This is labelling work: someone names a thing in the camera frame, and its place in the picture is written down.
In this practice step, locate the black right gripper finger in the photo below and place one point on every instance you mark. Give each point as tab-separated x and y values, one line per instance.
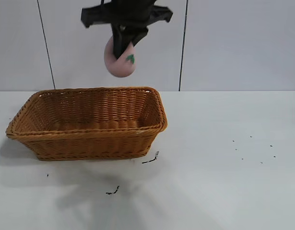
119	44
137	36

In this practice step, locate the brown woven wicker basket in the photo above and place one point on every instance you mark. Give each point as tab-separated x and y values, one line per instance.
89	143

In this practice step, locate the pink peach with green leaf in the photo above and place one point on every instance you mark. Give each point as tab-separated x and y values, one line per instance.
121	68

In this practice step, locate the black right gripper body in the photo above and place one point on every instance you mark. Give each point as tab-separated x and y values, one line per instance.
130	12

